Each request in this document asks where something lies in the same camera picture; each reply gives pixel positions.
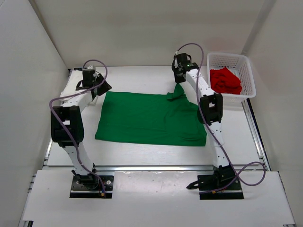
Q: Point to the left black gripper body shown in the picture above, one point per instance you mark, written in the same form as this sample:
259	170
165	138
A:
99	79

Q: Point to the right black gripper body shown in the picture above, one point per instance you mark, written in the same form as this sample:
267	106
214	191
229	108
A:
177	71

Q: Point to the green t shirt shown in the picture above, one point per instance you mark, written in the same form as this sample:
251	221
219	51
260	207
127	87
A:
155	119

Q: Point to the white t shirt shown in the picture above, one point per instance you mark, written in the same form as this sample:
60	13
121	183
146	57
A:
72	93

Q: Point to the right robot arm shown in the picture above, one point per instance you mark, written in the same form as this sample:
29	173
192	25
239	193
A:
210	113

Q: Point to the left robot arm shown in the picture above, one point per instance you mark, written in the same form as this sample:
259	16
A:
67	128

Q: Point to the red t shirt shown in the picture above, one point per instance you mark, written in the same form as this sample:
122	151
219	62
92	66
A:
224	81

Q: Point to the white plastic basket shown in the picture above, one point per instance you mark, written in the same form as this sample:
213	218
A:
239	65

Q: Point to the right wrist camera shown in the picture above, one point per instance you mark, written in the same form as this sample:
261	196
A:
176	62

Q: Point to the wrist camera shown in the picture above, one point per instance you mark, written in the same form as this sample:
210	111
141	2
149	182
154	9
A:
90	67
176	62

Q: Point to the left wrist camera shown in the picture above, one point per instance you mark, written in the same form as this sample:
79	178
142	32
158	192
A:
90	67

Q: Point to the aluminium front rail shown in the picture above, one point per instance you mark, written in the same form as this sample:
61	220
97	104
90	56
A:
152	168

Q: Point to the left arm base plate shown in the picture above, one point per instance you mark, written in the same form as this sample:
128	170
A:
89	186

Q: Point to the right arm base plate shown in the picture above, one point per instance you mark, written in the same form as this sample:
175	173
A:
218	186

